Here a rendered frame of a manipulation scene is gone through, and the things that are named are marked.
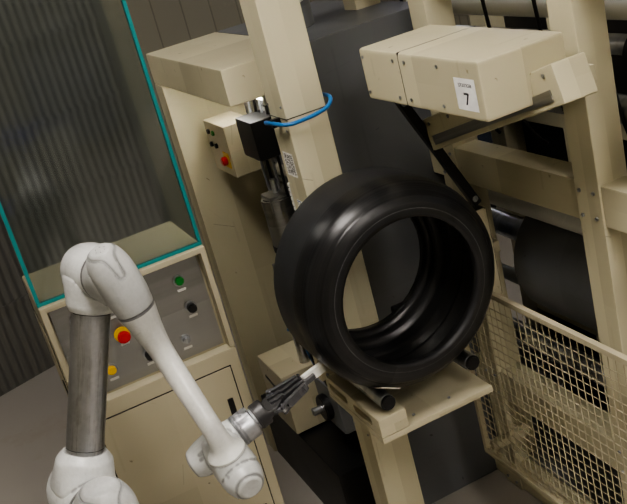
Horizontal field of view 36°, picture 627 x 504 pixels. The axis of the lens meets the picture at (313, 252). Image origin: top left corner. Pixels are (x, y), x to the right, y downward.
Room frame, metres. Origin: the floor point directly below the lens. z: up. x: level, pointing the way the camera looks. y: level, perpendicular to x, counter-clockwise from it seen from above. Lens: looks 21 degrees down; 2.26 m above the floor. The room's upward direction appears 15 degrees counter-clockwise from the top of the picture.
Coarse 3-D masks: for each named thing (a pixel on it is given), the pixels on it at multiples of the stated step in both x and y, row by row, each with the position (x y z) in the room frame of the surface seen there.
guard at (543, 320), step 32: (512, 320) 2.50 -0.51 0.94; (544, 320) 2.33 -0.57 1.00; (544, 352) 2.37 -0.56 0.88; (576, 352) 2.22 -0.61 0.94; (608, 352) 2.08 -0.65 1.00; (544, 384) 2.40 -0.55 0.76; (480, 416) 2.79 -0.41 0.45; (512, 416) 2.60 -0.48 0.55; (576, 416) 2.27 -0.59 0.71; (512, 448) 2.64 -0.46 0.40; (576, 480) 2.33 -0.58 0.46
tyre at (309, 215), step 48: (336, 192) 2.43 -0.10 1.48; (384, 192) 2.35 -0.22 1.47; (432, 192) 2.38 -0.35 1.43; (288, 240) 2.43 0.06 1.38; (336, 240) 2.28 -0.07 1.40; (432, 240) 2.66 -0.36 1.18; (480, 240) 2.40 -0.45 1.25; (288, 288) 2.36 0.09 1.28; (336, 288) 2.25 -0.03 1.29; (432, 288) 2.65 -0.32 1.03; (480, 288) 2.38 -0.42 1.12; (336, 336) 2.24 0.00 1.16; (384, 336) 2.59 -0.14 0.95; (432, 336) 2.53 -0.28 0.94; (384, 384) 2.30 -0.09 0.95
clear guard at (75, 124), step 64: (0, 0) 2.82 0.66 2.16; (64, 0) 2.87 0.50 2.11; (0, 64) 2.80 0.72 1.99; (64, 64) 2.85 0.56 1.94; (128, 64) 2.91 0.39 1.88; (0, 128) 2.77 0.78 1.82; (64, 128) 2.83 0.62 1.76; (128, 128) 2.89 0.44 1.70; (0, 192) 2.75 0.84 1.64; (64, 192) 2.81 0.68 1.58; (128, 192) 2.87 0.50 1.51
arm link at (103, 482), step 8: (96, 480) 2.07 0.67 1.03; (104, 480) 2.06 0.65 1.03; (112, 480) 2.05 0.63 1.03; (120, 480) 2.06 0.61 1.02; (80, 488) 2.06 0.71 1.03; (88, 488) 2.04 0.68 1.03; (96, 488) 2.03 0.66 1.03; (104, 488) 2.03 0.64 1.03; (112, 488) 2.02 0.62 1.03; (120, 488) 2.03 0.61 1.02; (128, 488) 2.05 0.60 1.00; (80, 496) 2.02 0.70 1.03; (88, 496) 2.01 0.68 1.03; (96, 496) 2.00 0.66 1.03; (104, 496) 2.00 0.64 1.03; (112, 496) 2.00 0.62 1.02; (120, 496) 2.01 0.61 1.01; (128, 496) 2.02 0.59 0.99
